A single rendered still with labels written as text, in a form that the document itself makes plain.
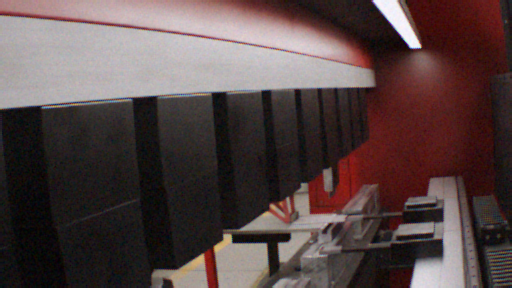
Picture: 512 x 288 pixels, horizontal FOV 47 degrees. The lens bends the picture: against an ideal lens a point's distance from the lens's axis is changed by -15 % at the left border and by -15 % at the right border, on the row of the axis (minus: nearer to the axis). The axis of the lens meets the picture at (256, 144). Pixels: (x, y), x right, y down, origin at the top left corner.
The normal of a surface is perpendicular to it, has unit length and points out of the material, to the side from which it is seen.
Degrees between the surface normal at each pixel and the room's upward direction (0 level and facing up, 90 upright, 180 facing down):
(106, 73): 90
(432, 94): 90
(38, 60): 90
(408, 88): 90
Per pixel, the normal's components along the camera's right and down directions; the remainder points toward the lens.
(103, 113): 0.96, -0.06
